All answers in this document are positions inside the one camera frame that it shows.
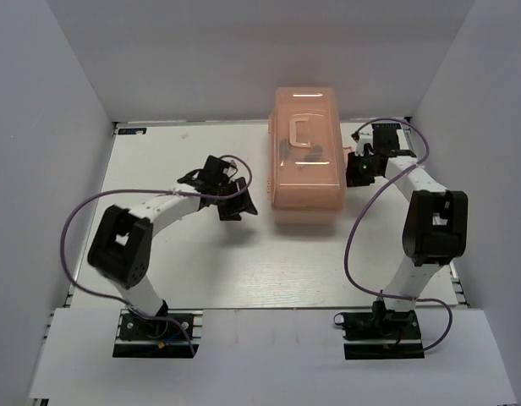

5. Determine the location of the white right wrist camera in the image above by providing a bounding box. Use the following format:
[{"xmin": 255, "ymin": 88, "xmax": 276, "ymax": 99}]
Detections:
[{"xmin": 351, "ymin": 131, "xmax": 375, "ymax": 156}]

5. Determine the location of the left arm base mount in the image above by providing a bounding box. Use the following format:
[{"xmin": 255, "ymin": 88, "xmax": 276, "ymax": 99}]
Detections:
[{"xmin": 112, "ymin": 310, "xmax": 203, "ymax": 359}]

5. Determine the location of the pink plastic toolbox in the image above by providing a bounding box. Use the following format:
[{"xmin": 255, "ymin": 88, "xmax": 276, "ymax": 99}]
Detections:
[{"xmin": 267, "ymin": 87, "xmax": 347, "ymax": 226}]

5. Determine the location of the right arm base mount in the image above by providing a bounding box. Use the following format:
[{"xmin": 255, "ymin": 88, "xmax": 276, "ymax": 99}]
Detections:
[{"xmin": 333, "ymin": 310, "xmax": 425, "ymax": 360}]

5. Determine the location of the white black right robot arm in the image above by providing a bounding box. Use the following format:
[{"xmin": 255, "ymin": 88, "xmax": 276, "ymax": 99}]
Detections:
[{"xmin": 346, "ymin": 123, "xmax": 469, "ymax": 337}]

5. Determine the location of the green stubby screwdriver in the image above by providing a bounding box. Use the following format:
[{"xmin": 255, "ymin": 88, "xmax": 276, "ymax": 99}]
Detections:
[
  {"xmin": 299, "ymin": 145, "xmax": 323, "ymax": 170},
  {"xmin": 278, "ymin": 139, "xmax": 290, "ymax": 166}
]

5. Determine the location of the dark blue corner label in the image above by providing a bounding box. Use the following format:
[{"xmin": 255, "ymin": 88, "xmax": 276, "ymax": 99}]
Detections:
[{"xmin": 118, "ymin": 128, "xmax": 147, "ymax": 135}]

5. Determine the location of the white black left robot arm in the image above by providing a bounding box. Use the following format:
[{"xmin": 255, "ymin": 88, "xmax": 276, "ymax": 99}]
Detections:
[{"xmin": 87, "ymin": 155, "xmax": 258, "ymax": 337}]

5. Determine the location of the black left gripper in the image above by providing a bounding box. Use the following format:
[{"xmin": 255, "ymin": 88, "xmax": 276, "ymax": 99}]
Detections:
[{"xmin": 213, "ymin": 175, "xmax": 258, "ymax": 220}]

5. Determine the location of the dark blue right label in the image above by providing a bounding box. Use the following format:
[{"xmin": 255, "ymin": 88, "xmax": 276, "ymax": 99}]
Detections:
[{"xmin": 371, "ymin": 123, "xmax": 401, "ymax": 130}]

